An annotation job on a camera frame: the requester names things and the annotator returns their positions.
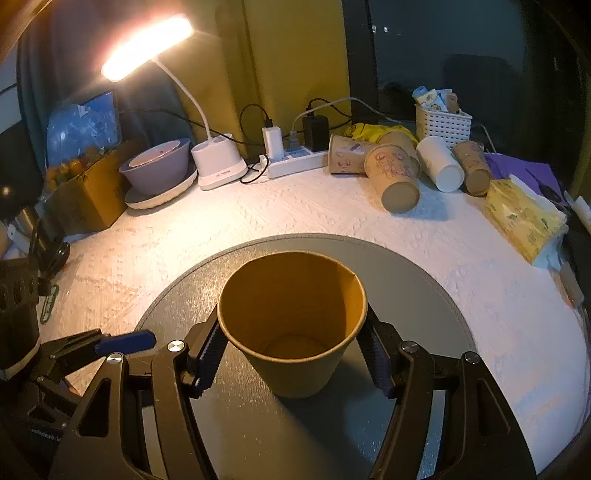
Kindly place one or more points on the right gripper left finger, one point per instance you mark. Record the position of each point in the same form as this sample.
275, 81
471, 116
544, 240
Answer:
105, 438

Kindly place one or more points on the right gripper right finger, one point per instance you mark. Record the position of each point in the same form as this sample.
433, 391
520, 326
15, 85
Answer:
481, 437

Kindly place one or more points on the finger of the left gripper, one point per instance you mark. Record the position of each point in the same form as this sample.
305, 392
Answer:
89, 346

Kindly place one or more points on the plain brown paper cup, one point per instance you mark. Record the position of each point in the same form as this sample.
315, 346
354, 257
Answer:
293, 314

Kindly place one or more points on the white paper cup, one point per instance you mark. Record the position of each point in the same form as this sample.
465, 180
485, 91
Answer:
440, 164

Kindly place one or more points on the flowered paper cup right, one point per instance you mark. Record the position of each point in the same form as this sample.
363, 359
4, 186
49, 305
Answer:
478, 175

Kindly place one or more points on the flowered paper cup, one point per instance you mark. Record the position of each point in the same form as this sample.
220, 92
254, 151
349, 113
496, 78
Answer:
392, 174
347, 155
478, 175

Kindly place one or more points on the flowered paper cup front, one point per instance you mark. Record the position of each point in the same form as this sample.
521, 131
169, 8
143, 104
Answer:
392, 174

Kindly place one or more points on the plain brown cup behind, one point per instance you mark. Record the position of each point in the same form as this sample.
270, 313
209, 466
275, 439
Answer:
404, 142

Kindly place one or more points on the flowered paper cup back left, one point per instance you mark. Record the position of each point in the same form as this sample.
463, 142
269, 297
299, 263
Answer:
347, 155

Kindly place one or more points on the cardboard box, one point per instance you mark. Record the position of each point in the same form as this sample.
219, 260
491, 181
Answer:
93, 200

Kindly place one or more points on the round grey placemat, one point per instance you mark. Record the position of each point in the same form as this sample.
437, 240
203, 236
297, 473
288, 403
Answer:
249, 432

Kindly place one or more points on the white plate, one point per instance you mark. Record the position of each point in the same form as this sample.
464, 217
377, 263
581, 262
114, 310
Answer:
138, 201

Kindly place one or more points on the purple bowl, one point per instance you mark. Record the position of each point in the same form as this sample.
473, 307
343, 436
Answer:
161, 174

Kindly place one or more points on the pink inner bowl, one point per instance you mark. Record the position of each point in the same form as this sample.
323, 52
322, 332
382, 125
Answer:
153, 153

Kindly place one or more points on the plastic bag of fruit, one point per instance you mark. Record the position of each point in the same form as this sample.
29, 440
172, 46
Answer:
67, 153

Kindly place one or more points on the white desk lamp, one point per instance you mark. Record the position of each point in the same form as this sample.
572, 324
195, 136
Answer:
217, 159

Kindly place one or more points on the yellow tissue pack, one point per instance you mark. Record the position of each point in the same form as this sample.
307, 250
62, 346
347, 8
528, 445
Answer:
530, 222

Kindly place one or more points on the black scissors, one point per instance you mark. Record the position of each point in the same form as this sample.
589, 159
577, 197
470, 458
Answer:
547, 191

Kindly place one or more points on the white power strip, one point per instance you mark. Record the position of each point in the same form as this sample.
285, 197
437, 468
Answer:
297, 161

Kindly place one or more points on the white charger plug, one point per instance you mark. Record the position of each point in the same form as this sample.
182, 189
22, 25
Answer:
273, 142

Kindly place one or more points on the purple cloth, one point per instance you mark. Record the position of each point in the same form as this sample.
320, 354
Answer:
503, 166

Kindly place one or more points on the teal curtain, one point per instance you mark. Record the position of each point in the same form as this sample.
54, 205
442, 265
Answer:
59, 61

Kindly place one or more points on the black charger plug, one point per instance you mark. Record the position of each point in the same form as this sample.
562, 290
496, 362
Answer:
316, 132

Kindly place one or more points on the white plastic basket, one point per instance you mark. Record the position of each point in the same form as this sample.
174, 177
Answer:
452, 127

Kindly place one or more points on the yellow curtain left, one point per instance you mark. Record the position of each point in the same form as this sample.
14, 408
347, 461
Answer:
249, 59

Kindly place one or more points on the yellow cloth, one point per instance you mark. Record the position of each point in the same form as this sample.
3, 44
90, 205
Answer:
373, 133

